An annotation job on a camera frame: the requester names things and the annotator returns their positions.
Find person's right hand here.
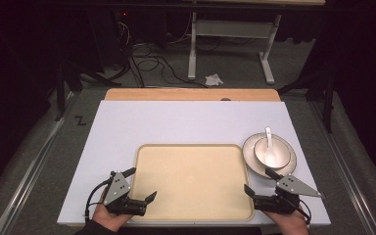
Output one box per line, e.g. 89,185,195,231
263,205,310,235

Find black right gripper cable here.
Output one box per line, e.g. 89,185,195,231
294,200,312,226

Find black stand legs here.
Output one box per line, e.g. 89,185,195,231
276,63,338,134
54,60,122,122

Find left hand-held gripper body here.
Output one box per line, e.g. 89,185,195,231
103,170,149,217

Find aluminium rail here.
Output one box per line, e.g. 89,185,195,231
0,92,80,235
307,100,376,235

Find white plate with dark rim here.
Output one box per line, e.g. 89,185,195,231
242,131,298,180

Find white metal desk frame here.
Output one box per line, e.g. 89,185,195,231
187,11,283,85

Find black floor cables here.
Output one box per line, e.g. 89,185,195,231
116,19,210,89

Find white ceramic spoon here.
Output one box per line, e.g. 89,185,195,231
263,126,279,167

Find person's left hand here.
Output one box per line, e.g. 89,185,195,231
91,190,135,233

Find crumpled white paper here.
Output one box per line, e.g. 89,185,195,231
205,73,224,87

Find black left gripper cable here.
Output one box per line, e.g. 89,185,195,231
84,180,113,223

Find white bowl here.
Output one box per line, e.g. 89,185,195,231
254,136,292,170

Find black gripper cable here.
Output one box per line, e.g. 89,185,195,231
84,180,113,223
294,200,312,226

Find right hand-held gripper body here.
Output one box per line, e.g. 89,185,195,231
253,174,324,215

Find white board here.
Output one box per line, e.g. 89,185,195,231
57,100,332,227

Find beige plastic tray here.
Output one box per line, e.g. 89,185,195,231
130,143,256,222

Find wooden table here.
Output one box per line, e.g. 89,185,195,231
104,87,282,103

